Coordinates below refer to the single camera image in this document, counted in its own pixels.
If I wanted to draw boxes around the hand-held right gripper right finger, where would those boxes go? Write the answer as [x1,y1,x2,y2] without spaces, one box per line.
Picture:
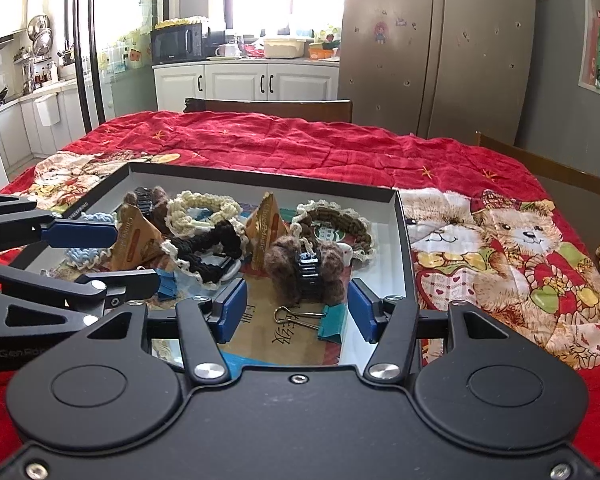
[347,278,518,383]

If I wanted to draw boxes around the cream plastic container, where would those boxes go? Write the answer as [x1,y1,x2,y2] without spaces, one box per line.
[262,37,303,59]

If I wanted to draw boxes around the brown fuzzy hair claw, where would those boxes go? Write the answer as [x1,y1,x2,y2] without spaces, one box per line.
[125,186,173,226]
[265,234,351,306]

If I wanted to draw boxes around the white hanging bin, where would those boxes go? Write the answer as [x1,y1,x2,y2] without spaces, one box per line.
[34,92,62,127]

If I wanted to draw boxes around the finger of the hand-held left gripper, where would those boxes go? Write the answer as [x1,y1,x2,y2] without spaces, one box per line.
[0,258,161,341]
[0,192,121,257]

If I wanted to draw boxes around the steel two-door refrigerator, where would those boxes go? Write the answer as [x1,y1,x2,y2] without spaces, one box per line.
[337,0,537,147]

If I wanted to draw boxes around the cream crochet scrunchie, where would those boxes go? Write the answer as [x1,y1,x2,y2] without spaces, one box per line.
[167,191,246,236]

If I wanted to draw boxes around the black white-edged crochet scrunchie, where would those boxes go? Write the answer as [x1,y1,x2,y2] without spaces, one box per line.
[161,220,248,289]

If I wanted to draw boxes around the teal binder clip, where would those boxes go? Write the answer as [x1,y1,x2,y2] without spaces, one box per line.
[272,304,348,345]

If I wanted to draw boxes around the white kitchen cabinet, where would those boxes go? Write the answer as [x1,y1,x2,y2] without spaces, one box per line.
[152,59,341,112]

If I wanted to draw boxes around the blue binder clip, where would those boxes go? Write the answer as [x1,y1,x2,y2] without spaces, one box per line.
[152,269,181,301]

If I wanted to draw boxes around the black microwave oven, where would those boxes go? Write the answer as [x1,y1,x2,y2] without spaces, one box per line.
[151,22,204,66]

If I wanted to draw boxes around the red printed blanket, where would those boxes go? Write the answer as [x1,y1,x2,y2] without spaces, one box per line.
[0,110,600,471]

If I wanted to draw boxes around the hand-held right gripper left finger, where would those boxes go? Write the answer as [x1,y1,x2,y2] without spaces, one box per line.
[84,277,249,386]

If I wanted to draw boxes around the brown cream-edged crochet scrunchie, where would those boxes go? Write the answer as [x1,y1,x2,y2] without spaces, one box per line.
[291,199,378,266]

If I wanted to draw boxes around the yellow artificial flowers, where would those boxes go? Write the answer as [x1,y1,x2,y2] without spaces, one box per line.
[156,16,203,30]

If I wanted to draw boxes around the light blue crochet scrunchie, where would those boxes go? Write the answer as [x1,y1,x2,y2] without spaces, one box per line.
[65,211,118,268]

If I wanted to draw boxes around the triangular brown snack packet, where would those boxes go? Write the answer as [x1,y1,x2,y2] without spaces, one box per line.
[109,203,168,271]
[245,191,292,271]

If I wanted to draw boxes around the white kitchen counter unit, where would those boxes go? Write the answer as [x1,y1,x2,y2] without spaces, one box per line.
[0,82,88,173]

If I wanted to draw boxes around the black cardboard box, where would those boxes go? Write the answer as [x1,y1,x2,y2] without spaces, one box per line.
[2,161,422,368]

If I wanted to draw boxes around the hanging steel pots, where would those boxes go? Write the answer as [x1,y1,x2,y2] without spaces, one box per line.
[26,14,56,56]

